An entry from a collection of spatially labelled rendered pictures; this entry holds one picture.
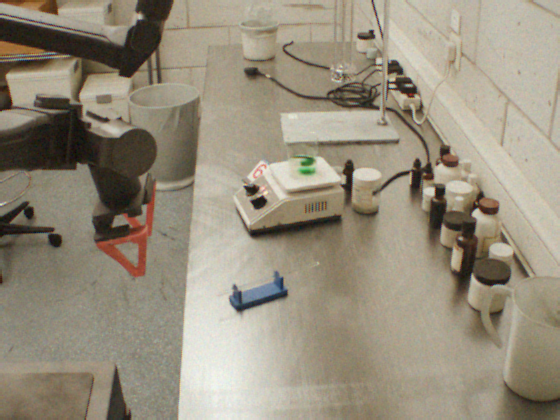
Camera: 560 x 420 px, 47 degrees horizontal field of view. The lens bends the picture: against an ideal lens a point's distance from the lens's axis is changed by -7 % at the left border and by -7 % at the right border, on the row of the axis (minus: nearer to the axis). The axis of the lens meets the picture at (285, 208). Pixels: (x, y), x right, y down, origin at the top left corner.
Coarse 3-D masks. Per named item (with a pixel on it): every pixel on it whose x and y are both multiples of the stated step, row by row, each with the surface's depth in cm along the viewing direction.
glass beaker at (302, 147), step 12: (300, 132) 140; (288, 144) 136; (300, 144) 134; (312, 144) 135; (288, 156) 138; (300, 156) 136; (312, 156) 136; (288, 168) 139; (300, 168) 137; (312, 168) 138
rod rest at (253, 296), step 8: (280, 280) 118; (256, 288) 120; (264, 288) 120; (272, 288) 120; (280, 288) 119; (232, 296) 118; (240, 296) 115; (248, 296) 118; (256, 296) 118; (264, 296) 118; (272, 296) 118; (280, 296) 119; (232, 304) 117; (240, 304) 116; (248, 304) 116
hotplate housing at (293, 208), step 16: (272, 176) 144; (288, 192) 137; (304, 192) 137; (320, 192) 138; (336, 192) 138; (240, 208) 141; (272, 208) 136; (288, 208) 136; (304, 208) 138; (320, 208) 139; (336, 208) 140; (256, 224) 136; (272, 224) 137; (288, 224) 139
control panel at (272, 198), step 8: (264, 184) 142; (240, 192) 145; (264, 192) 140; (272, 192) 139; (240, 200) 143; (248, 200) 141; (272, 200) 137; (248, 208) 139; (264, 208) 136; (248, 216) 137
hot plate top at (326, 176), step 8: (320, 160) 146; (272, 168) 143; (280, 168) 143; (320, 168) 143; (328, 168) 143; (280, 176) 140; (288, 176) 140; (320, 176) 140; (328, 176) 140; (336, 176) 140; (280, 184) 138; (288, 184) 137; (296, 184) 137; (304, 184) 137; (312, 184) 137; (320, 184) 137; (328, 184) 137; (336, 184) 138
